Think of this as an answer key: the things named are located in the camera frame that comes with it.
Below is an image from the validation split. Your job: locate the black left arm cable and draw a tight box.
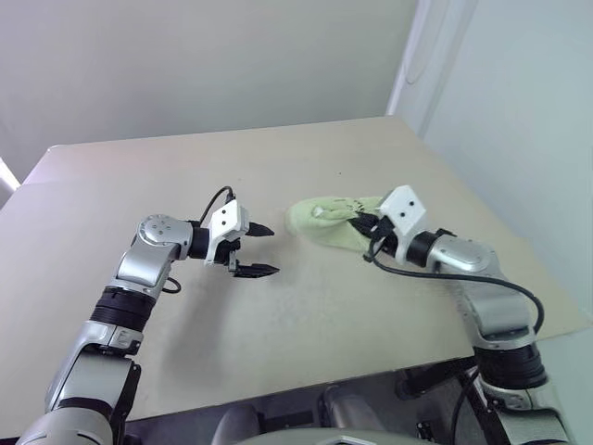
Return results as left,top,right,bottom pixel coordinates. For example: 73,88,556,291
163,185,239,295

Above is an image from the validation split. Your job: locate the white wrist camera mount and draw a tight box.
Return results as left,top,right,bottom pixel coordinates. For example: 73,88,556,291
203,199,251,268
377,184,428,261

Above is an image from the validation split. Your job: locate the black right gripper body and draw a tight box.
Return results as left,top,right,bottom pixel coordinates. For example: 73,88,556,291
367,215,401,257

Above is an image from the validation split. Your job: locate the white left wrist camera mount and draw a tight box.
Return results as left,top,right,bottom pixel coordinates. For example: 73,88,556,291
203,199,251,268

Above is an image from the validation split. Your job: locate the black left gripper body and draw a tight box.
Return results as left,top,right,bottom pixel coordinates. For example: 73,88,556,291
215,223,255,275

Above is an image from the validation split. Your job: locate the white hanging cord loop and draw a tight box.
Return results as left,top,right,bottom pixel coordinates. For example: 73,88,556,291
404,0,455,87

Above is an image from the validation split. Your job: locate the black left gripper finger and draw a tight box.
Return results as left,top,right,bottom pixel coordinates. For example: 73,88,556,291
246,221,276,239
233,261,282,280

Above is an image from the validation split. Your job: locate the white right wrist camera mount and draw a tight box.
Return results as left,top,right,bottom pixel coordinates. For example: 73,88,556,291
377,184,428,261

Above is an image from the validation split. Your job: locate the light green towel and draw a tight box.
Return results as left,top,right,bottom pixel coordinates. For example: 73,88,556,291
283,195,388,254

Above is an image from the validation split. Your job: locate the grey rounded shape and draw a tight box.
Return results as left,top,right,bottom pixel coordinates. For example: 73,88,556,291
318,386,386,431
210,404,261,445

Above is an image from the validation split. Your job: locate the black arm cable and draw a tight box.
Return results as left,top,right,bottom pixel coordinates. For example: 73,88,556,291
362,231,546,342
163,185,239,295

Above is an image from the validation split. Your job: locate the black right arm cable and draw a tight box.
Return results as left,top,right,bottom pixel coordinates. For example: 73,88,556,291
362,231,546,342

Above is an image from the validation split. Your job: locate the white slanted bar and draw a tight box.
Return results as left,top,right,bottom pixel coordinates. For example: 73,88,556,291
0,156,22,194

